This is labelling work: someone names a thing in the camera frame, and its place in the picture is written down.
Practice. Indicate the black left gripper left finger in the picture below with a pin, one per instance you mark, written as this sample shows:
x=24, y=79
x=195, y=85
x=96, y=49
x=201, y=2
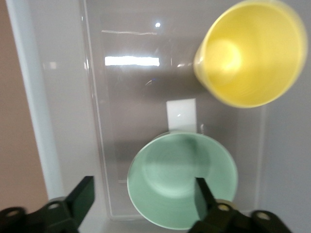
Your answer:
x=77, y=196

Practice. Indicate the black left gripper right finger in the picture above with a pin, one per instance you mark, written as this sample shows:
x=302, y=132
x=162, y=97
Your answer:
x=206, y=208

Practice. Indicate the pale green bowl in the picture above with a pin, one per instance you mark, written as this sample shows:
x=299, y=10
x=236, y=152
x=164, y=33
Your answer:
x=170, y=174

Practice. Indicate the yellow cup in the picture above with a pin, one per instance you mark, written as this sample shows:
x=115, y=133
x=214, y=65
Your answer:
x=252, y=53

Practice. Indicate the white label sticker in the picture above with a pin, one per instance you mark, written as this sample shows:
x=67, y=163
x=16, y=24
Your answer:
x=181, y=114

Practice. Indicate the clear plastic bin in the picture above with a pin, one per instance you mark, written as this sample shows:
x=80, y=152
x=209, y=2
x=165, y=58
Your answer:
x=136, y=97

